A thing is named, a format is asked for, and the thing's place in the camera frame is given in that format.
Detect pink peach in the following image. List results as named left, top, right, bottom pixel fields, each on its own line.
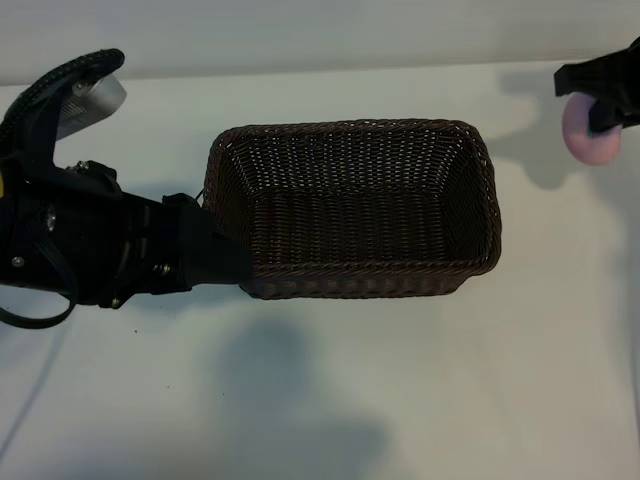
left=561, top=92, right=624, bottom=166

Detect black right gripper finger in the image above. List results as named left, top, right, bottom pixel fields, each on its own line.
left=587, top=97, right=640, bottom=135
left=553, top=42, right=640, bottom=102

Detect black left camera bracket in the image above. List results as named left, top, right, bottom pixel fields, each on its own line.
left=17, top=74, right=86, bottom=174

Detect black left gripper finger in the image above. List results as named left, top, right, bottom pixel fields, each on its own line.
left=162, top=192, right=252, bottom=269
left=180, top=247, right=252, bottom=292

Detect dark brown wicker basket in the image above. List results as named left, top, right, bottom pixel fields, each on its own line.
left=203, top=117, right=502, bottom=301

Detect black braided camera cable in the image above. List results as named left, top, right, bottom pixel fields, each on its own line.
left=0, top=46, right=126, bottom=151

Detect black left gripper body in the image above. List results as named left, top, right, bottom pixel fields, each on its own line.
left=14, top=159, right=194, bottom=310

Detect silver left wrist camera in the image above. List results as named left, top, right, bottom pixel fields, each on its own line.
left=57, top=69, right=127, bottom=139

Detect black flat cable loop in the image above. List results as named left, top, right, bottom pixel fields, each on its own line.
left=0, top=224, right=79, bottom=332

